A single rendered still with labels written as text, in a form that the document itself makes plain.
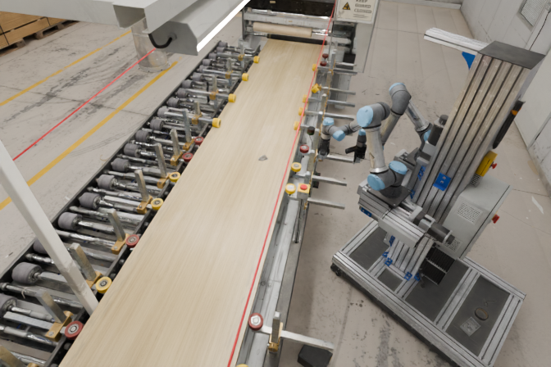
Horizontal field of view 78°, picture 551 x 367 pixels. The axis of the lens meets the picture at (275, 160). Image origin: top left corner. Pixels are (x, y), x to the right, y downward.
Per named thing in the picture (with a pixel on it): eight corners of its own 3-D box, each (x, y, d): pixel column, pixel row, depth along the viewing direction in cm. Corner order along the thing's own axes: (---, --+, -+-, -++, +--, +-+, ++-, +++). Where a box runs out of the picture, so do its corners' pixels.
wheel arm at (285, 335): (333, 345, 178) (334, 342, 175) (332, 352, 175) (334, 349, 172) (252, 326, 184) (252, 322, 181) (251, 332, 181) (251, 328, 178)
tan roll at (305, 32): (349, 40, 457) (352, 31, 449) (349, 43, 447) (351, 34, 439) (248, 28, 476) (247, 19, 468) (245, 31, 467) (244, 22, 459)
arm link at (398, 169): (406, 182, 225) (412, 166, 216) (392, 189, 219) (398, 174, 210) (393, 171, 232) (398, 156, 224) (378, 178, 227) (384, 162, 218)
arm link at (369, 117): (398, 186, 216) (384, 101, 203) (380, 194, 209) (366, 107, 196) (384, 183, 226) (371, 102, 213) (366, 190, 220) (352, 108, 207)
